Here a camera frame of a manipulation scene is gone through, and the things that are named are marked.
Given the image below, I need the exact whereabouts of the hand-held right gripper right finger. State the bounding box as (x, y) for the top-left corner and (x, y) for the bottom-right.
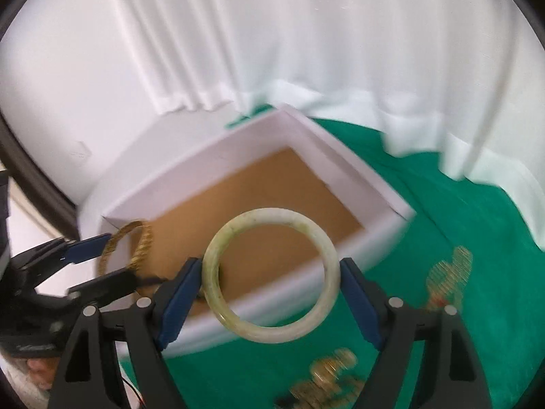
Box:
(339, 258), (492, 409)

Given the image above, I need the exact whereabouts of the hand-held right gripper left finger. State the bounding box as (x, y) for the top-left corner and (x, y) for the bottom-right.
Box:
(49, 258), (203, 409)

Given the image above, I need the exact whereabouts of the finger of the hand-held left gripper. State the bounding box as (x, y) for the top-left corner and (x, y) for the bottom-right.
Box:
(13, 233), (113, 274)
(67, 268), (139, 308)

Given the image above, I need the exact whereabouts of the gold bangle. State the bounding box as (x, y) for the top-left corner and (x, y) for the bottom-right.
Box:
(98, 219), (153, 277)

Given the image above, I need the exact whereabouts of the gold bead necklace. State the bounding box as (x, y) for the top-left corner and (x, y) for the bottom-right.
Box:
(426, 246), (474, 303)

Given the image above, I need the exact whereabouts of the pale green jade bangle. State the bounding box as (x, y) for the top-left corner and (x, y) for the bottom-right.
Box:
(202, 207), (341, 344)

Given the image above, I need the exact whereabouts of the white cardboard box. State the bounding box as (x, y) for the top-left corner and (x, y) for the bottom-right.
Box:
(79, 103), (417, 359)

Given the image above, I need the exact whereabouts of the person's left forearm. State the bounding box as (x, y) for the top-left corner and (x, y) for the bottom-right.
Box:
(2, 355), (52, 405)

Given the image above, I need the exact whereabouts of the person's left hand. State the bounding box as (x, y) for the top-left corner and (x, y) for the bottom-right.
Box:
(23, 355), (61, 390)

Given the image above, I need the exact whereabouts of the green velvet cloth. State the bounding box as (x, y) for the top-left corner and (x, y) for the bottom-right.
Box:
(119, 113), (542, 409)

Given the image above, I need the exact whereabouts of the white curtain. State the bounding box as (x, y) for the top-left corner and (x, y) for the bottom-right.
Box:
(104, 0), (545, 252)

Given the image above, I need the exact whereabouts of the chunky gold bead bracelet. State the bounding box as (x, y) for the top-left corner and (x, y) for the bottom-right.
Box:
(277, 347), (368, 409)

